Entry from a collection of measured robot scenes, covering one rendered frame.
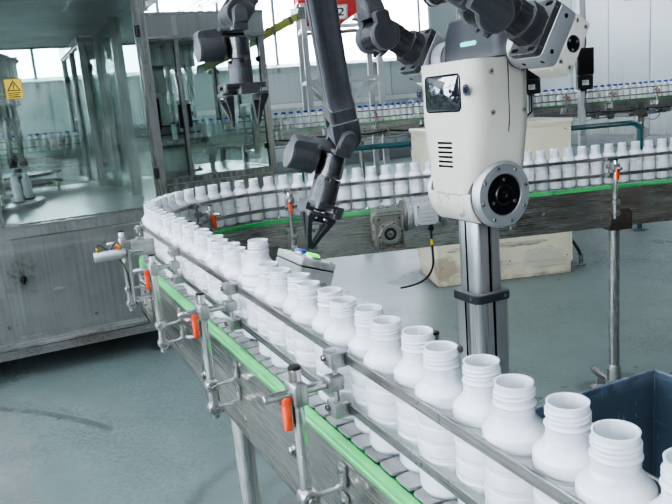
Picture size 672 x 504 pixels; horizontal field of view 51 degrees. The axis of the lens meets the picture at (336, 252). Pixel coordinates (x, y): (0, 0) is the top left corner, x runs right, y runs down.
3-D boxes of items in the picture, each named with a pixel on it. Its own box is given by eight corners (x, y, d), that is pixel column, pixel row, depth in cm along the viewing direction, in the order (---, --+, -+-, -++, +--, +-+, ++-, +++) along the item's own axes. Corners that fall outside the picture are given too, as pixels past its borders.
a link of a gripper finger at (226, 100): (220, 128, 168) (215, 88, 166) (248, 125, 171) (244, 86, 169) (228, 128, 162) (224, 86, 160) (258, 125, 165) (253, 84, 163)
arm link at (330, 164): (352, 153, 146) (341, 153, 151) (322, 145, 143) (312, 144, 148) (343, 186, 146) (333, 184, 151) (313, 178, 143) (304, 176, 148)
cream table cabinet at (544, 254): (541, 255, 603) (537, 117, 579) (574, 271, 543) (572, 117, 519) (416, 270, 591) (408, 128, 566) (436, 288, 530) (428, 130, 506)
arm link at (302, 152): (361, 135, 141) (348, 121, 148) (308, 119, 136) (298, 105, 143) (339, 188, 145) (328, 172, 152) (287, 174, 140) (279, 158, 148)
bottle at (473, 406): (518, 496, 74) (513, 350, 71) (516, 530, 69) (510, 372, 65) (461, 492, 76) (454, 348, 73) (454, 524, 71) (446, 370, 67)
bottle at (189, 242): (214, 293, 169) (206, 226, 166) (189, 298, 167) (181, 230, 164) (209, 288, 175) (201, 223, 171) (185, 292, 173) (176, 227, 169)
